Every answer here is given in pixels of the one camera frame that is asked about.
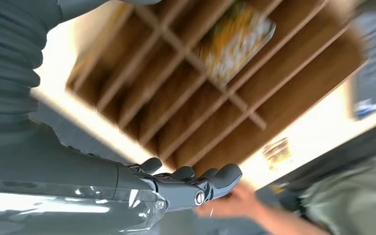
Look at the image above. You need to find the yellow printed sticker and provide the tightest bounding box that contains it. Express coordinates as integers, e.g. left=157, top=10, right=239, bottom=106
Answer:
left=261, top=138, right=293, bottom=171

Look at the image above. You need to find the wooden compartment organizer box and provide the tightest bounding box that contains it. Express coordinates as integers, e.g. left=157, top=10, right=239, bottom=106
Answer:
left=65, top=0, right=369, bottom=177

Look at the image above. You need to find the blue label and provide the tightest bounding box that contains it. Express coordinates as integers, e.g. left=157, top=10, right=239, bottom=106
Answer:
left=355, top=98, right=376, bottom=119

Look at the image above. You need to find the person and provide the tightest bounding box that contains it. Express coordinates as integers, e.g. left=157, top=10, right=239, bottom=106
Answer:
left=195, top=155, right=376, bottom=235

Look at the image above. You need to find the ribbed grey right arm sleeve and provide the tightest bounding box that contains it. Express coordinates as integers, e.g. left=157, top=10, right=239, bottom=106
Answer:
left=0, top=0, right=63, bottom=134

